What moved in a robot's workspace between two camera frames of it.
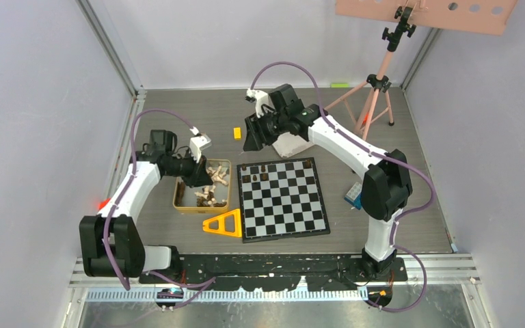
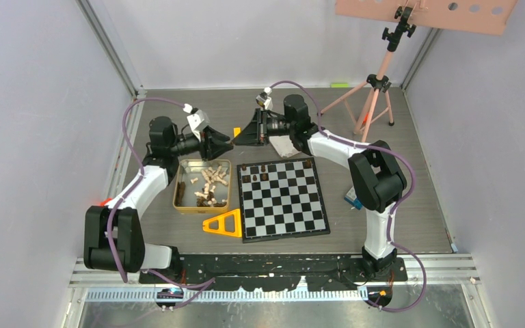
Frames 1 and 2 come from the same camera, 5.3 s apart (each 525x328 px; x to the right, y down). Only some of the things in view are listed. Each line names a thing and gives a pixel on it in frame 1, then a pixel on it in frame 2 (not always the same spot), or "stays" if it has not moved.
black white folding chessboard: (280, 199) stays
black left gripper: (198, 176) → (212, 144)
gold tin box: (211, 199) stays
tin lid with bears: (289, 145) stays
